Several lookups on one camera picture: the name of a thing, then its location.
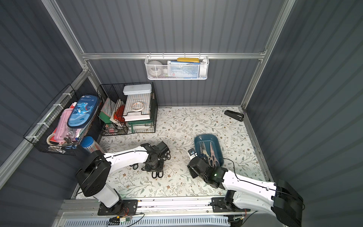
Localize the yellow case in basket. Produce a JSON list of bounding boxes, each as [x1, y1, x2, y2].
[[177, 57, 199, 63]]

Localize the pink handled scissors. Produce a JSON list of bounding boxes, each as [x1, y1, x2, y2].
[[209, 142, 220, 167]]

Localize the white wire wall basket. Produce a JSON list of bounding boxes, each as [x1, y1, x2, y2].
[[144, 56, 209, 80]]

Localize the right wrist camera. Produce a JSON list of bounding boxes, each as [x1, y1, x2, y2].
[[188, 148, 198, 160]]

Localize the black wire side basket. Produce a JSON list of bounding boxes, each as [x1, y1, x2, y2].
[[24, 85, 103, 156]]

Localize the blue handled scissors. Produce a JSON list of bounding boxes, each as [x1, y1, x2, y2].
[[201, 142, 210, 164]]

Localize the floral table mat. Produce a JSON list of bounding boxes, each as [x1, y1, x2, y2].
[[100, 107, 265, 198]]

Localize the small black scissors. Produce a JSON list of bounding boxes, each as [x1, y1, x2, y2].
[[130, 163, 139, 170]]

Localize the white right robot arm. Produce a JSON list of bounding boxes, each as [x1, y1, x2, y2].
[[187, 156, 305, 227]]

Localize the white tape roll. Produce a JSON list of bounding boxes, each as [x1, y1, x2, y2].
[[146, 61, 163, 77]]

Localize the yellow handled scissors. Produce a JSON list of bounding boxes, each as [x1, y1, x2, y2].
[[198, 136, 204, 153]]

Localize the black wire desk organizer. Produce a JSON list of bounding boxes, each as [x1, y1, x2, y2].
[[97, 82, 158, 136]]

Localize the teal storage box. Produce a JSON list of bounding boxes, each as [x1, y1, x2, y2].
[[194, 134, 224, 167]]

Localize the blue dinosaur pencil case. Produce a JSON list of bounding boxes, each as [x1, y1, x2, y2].
[[67, 95, 100, 129]]

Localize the black stapler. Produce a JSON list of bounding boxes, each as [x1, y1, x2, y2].
[[224, 110, 244, 122]]

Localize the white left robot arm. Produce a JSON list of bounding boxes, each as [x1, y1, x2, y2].
[[76, 142, 171, 216]]

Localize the pink pencil case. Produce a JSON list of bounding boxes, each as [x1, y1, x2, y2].
[[54, 108, 76, 145]]

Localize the colored pencil tube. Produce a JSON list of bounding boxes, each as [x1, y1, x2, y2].
[[80, 136, 105, 153]]

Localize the white plastic box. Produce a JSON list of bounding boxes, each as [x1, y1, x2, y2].
[[123, 84, 152, 96]]

